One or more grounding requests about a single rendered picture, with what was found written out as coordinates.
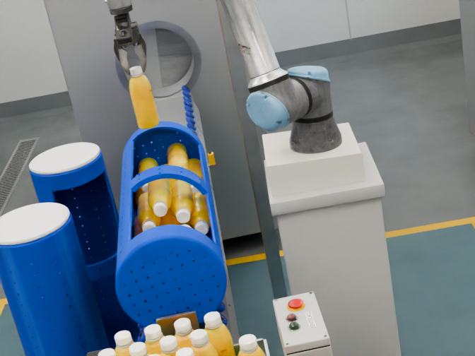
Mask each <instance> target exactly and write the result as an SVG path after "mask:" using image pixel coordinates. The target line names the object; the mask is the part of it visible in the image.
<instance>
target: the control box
mask: <svg viewBox="0 0 475 356"><path fill-rule="evenodd" d="M296 298H298V299H302V300H303V305H302V306H301V307H299V308H297V309H294V308H291V307H289V306H288V302H289V301H290V300H292V299H296ZM273 305H274V311H275V315H276V322H277V326H278V333H279V336H280V339H281V344H282V348H283V353H284V355H285V356H332V348H331V345H330V344H331V343H330V338H329V334H328V332H327V328H326V326H325V324H324V320H323V318H322V314H321V311H320V310H319V306H318V303H317V300H316V297H315V294H314V292H307V293H303V294H300V295H293V296H290V297H284V298H280V299H274V300H273ZM309 312H310V313H309ZM306 313H307V314H308V315H307V314H306ZM289 314H295V315H296V320H294V321H295V322H297V323H298V324H299V327H298V328H297V329H290V328H289V324H290V323H291V322H293V321H288V320H287V316H288V315H289ZM310 314H311V315H310ZM309 315H310V316H309ZM309 321H310V322H311V323H312V324H311V323H310V322H309ZM310 325H311V326H310ZM314 325H315V326H314ZM311 327H312V328H311Z"/></svg>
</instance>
